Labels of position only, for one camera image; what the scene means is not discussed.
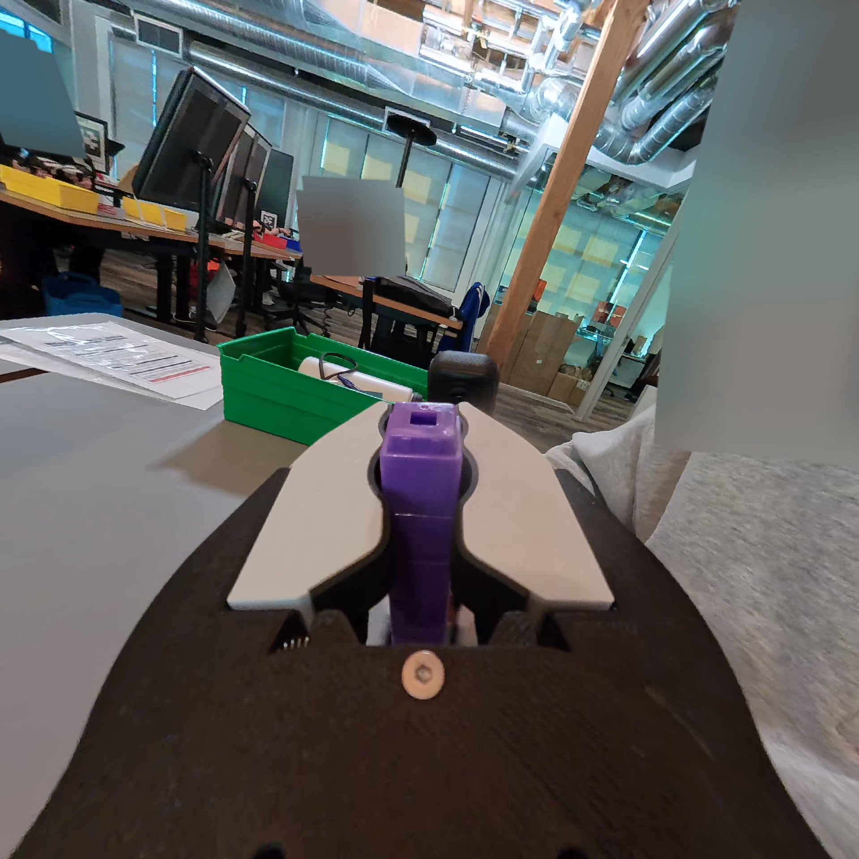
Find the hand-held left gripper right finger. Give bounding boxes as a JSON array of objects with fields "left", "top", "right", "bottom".
[{"left": 456, "top": 401, "right": 616, "bottom": 615}]

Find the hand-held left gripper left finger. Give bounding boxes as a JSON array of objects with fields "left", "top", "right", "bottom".
[{"left": 227, "top": 400, "right": 404, "bottom": 625}]

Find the purple block bar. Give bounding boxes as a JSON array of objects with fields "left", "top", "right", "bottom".
[{"left": 378, "top": 401, "right": 465, "bottom": 648}]

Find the person's right forearm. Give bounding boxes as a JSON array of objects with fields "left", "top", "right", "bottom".
[{"left": 545, "top": 396, "right": 662, "bottom": 546}]

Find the blue jacket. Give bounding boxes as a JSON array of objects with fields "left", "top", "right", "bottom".
[{"left": 458, "top": 282, "right": 491, "bottom": 353}]

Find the brown cardboard box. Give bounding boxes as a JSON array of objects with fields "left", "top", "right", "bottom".
[{"left": 500, "top": 310, "right": 585, "bottom": 405}]

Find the white plastic part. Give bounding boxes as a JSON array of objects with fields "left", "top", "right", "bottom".
[{"left": 297, "top": 356, "right": 414, "bottom": 405}]

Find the black bag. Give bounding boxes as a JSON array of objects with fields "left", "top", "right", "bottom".
[{"left": 372, "top": 275, "right": 457, "bottom": 318}]

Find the green storage bin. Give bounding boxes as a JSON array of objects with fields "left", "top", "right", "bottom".
[{"left": 218, "top": 327, "right": 430, "bottom": 447}]

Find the black floor lamp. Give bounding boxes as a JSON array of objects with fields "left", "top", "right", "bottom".
[{"left": 388, "top": 111, "right": 437, "bottom": 189}]

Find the laminated paper sheet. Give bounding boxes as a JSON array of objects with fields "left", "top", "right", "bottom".
[{"left": 0, "top": 321, "right": 225, "bottom": 410}]

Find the black monitor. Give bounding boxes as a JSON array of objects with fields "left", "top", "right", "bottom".
[
  {"left": 215, "top": 124, "right": 274, "bottom": 229},
  {"left": 258, "top": 149, "right": 296, "bottom": 232},
  {"left": 132, "top": 66, "right": 252, "bottom": 216}
]

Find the blue bag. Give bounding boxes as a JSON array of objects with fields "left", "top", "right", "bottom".
[{"left": 42, "top": 272, "right": 123, "bottom": 319}]

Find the yellow storage bin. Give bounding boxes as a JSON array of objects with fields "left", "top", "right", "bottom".
[
  {"left": 121, "top": 195, "right": 189, "bottom": 230},
  {"left": 0, "top": 164, "right": 102, "bottom": 216}
]

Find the long wooden desk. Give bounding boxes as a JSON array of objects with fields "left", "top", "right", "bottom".
[{"left": 0, "top": 188, "right": 303, "bottom": 264}]

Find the black cord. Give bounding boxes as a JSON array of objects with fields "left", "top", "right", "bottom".
[{"left": 317, "top": 351, "right": 360, "bottom": 389}]

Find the wooden post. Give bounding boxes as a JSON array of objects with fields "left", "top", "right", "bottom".
[{"left": 483, "top": 0, "right": 648, "bottom": 373}]

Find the silver ventilation duct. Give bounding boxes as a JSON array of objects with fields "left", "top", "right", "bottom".
[
  {"left": 188, "top": 37, "right": 531, "bottom": 175},
  {"left": 523, "top": 0, "right": 736, "bottom": 169}
]

